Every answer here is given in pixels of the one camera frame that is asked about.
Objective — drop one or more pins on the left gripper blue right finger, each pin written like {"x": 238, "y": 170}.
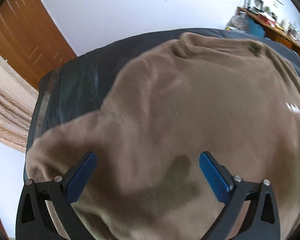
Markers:
{"x": 262, "y": 218}

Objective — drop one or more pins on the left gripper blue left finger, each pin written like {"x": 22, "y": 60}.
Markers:
{"x": 33, "y": 219}

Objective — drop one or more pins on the brown fleece sweater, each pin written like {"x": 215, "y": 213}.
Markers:
{"x": 168, "y": 209}

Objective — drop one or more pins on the beige pleated curtain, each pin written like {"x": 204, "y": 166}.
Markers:
{"x": 17, "y": 102}

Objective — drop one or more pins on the brown wooden door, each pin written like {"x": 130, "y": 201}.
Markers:
{"x": 30, "y": 42}

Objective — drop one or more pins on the wooden desk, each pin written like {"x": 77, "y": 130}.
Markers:
{"x": 272, "y": 32}

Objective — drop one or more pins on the blue bin under desk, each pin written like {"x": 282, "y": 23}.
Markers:
{"x": 255, "y": 28}

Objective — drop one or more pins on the white thermos bottle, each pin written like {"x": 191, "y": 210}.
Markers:
{"x": 284, "y": 25}

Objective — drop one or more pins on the white plastic bag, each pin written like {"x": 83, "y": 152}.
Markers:
{"x": 238, "y": 23}

